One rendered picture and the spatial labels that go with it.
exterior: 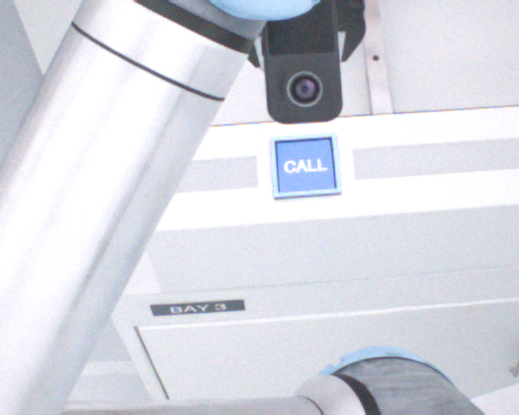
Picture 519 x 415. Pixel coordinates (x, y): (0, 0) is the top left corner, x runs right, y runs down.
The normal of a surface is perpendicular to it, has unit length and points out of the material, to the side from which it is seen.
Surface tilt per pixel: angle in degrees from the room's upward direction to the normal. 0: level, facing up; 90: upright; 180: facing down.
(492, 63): 0
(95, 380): 0
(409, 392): 41
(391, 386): 45
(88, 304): 69
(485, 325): 90
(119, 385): 0
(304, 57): 30
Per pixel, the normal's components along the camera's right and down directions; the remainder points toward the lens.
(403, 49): -0.06, -0.42
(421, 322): 0.06, 0.90
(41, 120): -0.62, -0.19
